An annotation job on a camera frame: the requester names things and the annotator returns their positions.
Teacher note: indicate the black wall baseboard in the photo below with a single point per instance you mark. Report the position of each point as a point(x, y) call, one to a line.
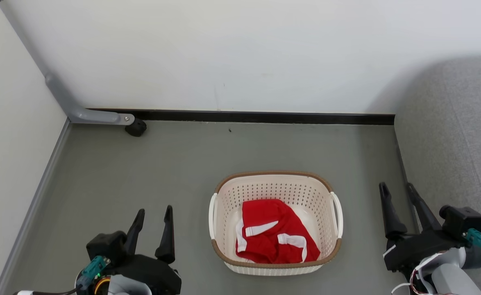
point(265, 116)

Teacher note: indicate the left wrist teal connector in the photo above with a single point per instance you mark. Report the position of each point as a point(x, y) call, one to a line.
point(93, 268)

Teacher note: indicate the black caster wheel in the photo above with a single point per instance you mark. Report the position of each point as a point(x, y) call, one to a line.
point(136, 128)

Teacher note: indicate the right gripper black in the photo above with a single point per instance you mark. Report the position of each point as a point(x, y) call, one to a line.
point(420, 248)

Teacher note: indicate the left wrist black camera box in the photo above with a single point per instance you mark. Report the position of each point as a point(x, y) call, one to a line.
point(105, 246)

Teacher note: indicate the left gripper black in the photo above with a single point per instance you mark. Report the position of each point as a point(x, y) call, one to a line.
point(158, 276)

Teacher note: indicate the red shorts with white bands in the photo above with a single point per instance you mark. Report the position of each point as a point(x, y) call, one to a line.
point(265, 213)

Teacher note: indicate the white perforated laundry basket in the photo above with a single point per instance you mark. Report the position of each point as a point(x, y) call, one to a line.
point(273, 184)

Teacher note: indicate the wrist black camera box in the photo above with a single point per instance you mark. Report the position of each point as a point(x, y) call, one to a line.
point(463, 219)
point(105, 246)

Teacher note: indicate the grey metal partition leg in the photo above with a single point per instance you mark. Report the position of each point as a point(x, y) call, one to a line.
point(93, 116)

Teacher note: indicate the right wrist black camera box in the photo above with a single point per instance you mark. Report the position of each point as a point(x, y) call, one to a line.
point(463, 219)

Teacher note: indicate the grey fabric sofa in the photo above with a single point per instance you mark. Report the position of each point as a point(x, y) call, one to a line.
point(449, 143)

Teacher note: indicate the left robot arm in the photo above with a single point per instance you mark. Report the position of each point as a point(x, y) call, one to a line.
point(128, 287)

